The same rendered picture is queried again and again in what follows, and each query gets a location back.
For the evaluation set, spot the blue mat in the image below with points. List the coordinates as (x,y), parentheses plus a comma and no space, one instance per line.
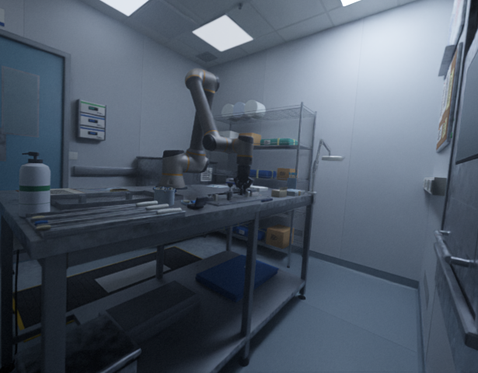
(234,277)

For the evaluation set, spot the green wrapped packs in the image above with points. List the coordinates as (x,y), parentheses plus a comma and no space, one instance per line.
(279,142)

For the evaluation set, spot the orange framed notice board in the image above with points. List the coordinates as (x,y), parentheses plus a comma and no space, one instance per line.
(447,116)

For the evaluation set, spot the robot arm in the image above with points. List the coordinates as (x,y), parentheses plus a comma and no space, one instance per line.
(199,116)

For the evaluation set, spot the ceiling light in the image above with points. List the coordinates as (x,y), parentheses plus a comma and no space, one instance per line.
(222,33)
(350,2)
(124,5)

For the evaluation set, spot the white pump bottle green band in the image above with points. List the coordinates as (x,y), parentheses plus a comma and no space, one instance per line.
(34,186)

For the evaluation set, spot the white round container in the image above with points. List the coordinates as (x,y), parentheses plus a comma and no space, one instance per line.
(239,109)
(255,107)
(227,110)

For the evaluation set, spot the orange clipboard with paper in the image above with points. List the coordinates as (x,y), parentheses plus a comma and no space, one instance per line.
(65,192)

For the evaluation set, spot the blue wrapped packs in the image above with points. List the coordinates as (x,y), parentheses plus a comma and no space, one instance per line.
(264,173)

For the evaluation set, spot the small grey wall shelf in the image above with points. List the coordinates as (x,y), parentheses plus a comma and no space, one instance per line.
(435,185)

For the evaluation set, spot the white wall outlet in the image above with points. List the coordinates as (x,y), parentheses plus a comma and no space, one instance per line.
(74,155)

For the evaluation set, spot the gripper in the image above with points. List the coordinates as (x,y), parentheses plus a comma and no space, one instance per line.
(244,167)

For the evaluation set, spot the large cardboard box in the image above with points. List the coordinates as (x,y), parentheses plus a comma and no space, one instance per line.
(279,236)

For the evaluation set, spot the grey ribbed brush tray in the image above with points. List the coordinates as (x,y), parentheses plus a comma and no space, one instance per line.
(106,222)

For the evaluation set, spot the blue white small box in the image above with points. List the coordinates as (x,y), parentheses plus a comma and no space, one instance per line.
(294,192)

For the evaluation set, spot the ceiling vent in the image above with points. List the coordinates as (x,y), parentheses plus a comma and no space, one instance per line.
(205,56)

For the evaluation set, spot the orange box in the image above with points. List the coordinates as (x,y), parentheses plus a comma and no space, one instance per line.
(255,139)

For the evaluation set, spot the perforated steel instrument tray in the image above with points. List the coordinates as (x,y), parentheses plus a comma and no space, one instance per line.
(102,199)

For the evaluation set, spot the grey steel washer cabinet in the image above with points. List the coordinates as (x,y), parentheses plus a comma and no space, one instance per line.
(468,217)

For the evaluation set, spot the beige small box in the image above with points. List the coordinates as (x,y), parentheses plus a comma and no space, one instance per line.
(279,193)

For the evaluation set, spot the blue door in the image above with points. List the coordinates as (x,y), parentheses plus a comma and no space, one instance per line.
(25,163)

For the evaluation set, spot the blue bins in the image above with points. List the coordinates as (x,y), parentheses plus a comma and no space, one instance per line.
(246,232)

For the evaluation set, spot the small cardboard box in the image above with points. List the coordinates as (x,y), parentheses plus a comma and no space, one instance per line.
(286,173)

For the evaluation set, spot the grey test cradle base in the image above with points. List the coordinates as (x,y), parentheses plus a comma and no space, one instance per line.
(223,203)

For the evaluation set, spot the small black object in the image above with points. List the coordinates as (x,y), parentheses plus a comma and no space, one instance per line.
(199,203)

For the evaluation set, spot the dark grey mat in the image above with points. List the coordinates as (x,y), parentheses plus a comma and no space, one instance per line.
(153,305)

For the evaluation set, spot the grey cup of caps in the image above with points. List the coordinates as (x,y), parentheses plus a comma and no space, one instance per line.
(164,196)

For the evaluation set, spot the white wall notice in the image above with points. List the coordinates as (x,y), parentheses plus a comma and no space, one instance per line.
(206,175)

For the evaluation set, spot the steel work bench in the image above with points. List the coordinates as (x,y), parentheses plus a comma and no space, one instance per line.
(54,279)

